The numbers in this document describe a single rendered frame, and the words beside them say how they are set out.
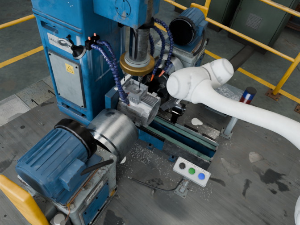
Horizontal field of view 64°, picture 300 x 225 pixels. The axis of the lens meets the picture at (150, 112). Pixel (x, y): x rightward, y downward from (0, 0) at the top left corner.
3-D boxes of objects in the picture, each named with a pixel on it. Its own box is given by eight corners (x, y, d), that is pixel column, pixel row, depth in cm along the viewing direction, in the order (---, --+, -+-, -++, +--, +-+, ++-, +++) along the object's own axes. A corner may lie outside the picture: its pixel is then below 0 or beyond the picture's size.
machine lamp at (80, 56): (50, 56, 107) (44, 31, 98) (68, 45, 114) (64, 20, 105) (82, 72, 103) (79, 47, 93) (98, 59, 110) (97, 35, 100)
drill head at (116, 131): (62, 171, 123) (53, 144, 104) (105, 124, 145) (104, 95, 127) (102, 197, 117) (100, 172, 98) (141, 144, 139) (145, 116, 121)
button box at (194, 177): (172, 170, 120) (172, 168, 115) (178, 157, 122) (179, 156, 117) (203, 187, 116) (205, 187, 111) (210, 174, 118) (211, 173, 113)
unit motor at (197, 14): (159, 68, 182) (168, 15, 150) (177, 48, 202) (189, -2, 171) (190, 82, 176) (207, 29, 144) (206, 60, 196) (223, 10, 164)
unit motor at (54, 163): (23, 218, 104) (-17, 172, 72) (75, 161, 124) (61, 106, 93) (69, 252, 97) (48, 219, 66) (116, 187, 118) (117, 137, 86)
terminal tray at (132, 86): (120, 97, 140) (121, 88, 135) (130, 86, 147) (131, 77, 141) (138, 106, 137) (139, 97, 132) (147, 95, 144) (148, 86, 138)
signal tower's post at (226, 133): (218, 135, 165) (243, 90, 134) (222, 127, 170) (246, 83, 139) (229, 140, 163) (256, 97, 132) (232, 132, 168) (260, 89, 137)
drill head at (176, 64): (131, 96, 164) (134, 67, 145) (160, 66, 189) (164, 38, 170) (164, 112, 158) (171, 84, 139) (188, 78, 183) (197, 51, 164)
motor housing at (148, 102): (116, 118, 149) (116, 96, 135) (132, 100, 161) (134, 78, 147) (143, 132, 144) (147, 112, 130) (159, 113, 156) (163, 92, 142)
